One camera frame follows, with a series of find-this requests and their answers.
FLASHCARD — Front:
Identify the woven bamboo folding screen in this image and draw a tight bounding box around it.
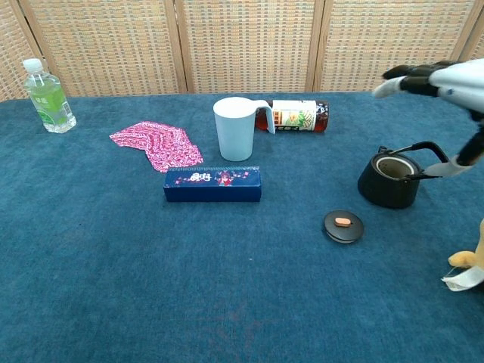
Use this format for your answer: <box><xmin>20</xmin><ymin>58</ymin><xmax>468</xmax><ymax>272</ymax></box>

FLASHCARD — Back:
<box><xmin>0</xmin><ymin>0</ymin><xmax>484</xmax><ymax>102</ymax></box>

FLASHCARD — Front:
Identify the yellow plush toy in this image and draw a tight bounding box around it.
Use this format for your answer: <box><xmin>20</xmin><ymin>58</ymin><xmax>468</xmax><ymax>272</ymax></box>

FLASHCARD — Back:
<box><xmin>441</xmin><ymin>218</ymin><xmax>484</xmax><ymax>293</ymax></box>

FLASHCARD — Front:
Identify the white plastic cup with handle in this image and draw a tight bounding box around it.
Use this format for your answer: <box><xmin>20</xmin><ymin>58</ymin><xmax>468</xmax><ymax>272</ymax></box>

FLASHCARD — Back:
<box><xmin>213</xmin><ymin>96</ymin><xmax>277</xmax><ymax>162</ymax></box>

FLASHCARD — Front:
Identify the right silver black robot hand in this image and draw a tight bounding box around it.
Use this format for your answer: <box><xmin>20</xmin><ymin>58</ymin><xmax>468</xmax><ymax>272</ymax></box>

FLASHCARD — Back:
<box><xmin>372</xmin><ymin>58</ymin><xmax>484</xmax><ymax>178</ymax></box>

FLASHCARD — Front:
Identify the black teapot lid orange knob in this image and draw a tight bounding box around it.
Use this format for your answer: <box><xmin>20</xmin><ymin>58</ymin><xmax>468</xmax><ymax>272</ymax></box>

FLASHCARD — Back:
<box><xmin>323</xmin><ymin>209</ymin><xmax>365</xmax><ymax>244</ymax></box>

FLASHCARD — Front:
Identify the pink patterned cloth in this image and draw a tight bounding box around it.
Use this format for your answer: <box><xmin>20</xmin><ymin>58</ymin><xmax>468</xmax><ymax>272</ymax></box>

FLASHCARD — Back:
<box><xmin>109</xmin><ymin>120</ymin><xmax>204</xmax><ymax>174</ymax></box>

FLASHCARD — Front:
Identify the black cast iron teapot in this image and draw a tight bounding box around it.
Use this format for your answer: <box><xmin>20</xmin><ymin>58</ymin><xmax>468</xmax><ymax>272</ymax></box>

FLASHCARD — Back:
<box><xmin>357</xmin><ymin>141</ymin><xmax>450</xmax><ymax>209</ymax></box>

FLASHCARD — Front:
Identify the blue table mat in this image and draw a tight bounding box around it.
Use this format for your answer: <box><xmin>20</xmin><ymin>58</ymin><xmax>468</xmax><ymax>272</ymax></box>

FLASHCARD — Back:
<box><xmin>0</xmin><ymin>92</ymin><xmax>484</xmax><ymax>363</ymax></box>

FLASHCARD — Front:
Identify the dark blue printed box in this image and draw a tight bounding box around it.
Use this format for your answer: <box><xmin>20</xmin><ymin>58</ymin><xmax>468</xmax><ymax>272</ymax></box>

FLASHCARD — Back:
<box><xmin>163</xmin><ymin>165</ymin><xmax>262</xmax><ymax>203</ymax></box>

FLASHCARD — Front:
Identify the clear water bottle green label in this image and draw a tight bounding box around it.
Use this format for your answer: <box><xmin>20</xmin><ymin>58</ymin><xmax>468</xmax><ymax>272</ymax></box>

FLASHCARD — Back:
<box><xmin>21</xmin><ymin>57</ymin><xmax>77</xmax><ymax>134</ymax></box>

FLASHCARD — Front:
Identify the brown tea bottle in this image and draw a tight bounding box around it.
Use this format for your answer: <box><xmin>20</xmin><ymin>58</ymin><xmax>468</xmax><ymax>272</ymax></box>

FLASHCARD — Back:
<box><xmin>253</xmin><ymin>99</ymin><xmax>330</xmax><ymax>134</ymax></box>

